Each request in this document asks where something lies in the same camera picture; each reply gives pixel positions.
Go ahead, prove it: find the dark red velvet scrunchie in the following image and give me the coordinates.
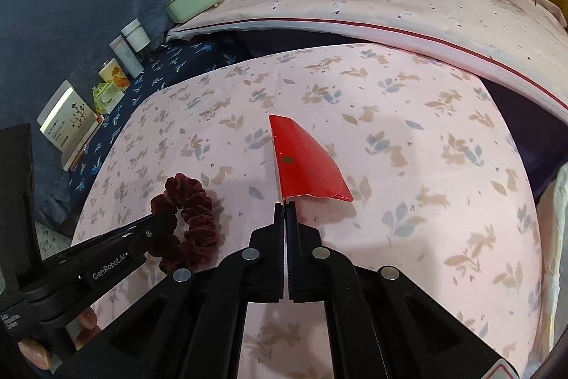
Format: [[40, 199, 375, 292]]
[[148, 172, 220, 275]]

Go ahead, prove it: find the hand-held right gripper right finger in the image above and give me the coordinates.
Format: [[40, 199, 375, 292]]
[[285, 202, 522, 379]]

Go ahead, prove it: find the navy floral sheet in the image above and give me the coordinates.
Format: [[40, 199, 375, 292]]
[[42, 35, 253, 229]]

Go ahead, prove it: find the green folded paper box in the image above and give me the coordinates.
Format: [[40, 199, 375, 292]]
[[90, 81, 125, 115]]

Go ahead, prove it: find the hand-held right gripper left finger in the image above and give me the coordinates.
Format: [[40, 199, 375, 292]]
[[62, 204, 285, 379]]

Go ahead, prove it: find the person's left hand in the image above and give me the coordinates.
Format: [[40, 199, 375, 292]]
[[18, 307, 102, 371]]

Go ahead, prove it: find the bin with white bag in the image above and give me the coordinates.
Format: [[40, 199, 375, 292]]
[[535, 161, 568, 362]]

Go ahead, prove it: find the red envelope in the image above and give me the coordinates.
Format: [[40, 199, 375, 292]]
[[268, 115, 354, 204]]

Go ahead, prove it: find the pale green tissue box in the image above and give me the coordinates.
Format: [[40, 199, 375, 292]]
[[165, 0, 222, 23]]

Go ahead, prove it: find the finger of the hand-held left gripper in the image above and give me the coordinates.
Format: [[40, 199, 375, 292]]
[[116, 208, 179, 254]]

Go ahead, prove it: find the yellow printed tin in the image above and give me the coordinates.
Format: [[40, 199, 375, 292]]
[[98, 58, 131, 91]]

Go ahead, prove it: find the white printed book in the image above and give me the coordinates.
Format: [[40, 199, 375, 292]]
[[37, 80, 105, 172]]

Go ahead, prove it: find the white capped jar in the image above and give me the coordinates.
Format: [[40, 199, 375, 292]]
[[109, 35, 145, 78], [121, 18, 152, 66]]

